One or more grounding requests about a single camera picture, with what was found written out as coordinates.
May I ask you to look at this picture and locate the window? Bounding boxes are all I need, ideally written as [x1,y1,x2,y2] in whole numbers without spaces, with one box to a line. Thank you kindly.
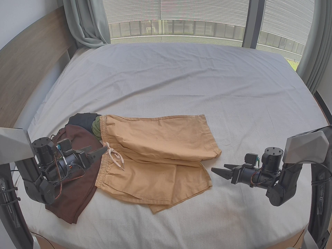
[99,0,315,64]

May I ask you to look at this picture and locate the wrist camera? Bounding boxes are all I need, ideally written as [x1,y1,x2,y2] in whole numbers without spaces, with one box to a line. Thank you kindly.
[245,153,260,168]
[57,139,76,157]

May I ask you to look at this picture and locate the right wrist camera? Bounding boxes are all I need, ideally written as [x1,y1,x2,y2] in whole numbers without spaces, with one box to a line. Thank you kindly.
[245,153,260,168]

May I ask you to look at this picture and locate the green garment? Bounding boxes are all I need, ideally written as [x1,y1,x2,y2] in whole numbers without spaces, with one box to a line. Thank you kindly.
[91,116,103,141]

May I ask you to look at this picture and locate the grey-green curtain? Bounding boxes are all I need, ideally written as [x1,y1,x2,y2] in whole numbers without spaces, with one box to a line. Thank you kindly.
[296,0,332,95]
[61,0,112,49]

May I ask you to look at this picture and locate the black garment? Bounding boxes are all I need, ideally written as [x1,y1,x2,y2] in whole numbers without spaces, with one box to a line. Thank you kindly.
[66,113,101,134]

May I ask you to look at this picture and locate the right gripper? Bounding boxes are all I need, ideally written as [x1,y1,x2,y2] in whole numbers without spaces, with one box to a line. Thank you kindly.
[211,164,256,185]

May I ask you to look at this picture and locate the tan shorts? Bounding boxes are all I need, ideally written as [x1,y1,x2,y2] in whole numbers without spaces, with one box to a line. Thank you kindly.
[95,114,223,213]

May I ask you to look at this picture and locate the bed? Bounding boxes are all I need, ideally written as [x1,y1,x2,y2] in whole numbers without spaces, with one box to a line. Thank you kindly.
[0,6,332,249]

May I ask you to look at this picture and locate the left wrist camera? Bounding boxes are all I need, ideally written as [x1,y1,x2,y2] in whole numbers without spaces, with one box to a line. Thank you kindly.
[57,139,76,157]

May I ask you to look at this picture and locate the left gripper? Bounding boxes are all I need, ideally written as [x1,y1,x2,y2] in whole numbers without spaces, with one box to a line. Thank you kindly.
[62,145,108,174]

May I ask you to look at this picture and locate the brown shorts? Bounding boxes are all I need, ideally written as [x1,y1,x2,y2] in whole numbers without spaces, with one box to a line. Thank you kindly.
[45,125,105,224]

